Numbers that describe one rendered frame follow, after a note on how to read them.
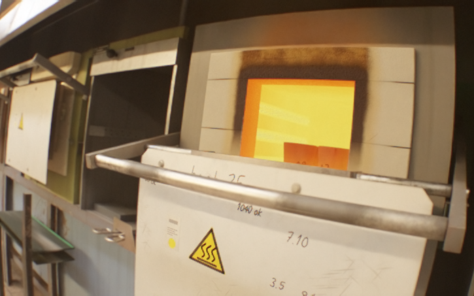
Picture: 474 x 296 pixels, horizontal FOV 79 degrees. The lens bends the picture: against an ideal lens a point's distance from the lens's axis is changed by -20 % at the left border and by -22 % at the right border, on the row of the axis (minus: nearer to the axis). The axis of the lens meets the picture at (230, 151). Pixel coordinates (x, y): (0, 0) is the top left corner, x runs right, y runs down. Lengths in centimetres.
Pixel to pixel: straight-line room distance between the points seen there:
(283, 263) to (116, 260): 82
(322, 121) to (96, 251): 96
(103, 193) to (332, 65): 99
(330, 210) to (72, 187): 114
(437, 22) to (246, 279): 59
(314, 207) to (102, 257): 107
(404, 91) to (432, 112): 7
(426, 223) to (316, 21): 50
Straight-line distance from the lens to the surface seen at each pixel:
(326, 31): 74
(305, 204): 43
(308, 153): 82
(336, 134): 105
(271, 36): 80
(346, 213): 41
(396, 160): 64
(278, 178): 58
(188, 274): 74
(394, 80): 66
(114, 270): 133
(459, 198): 47
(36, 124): 149
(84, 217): 134
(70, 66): 146
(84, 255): 151
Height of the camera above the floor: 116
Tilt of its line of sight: 1 degrees down
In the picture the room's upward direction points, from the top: 7 degrees clockwise
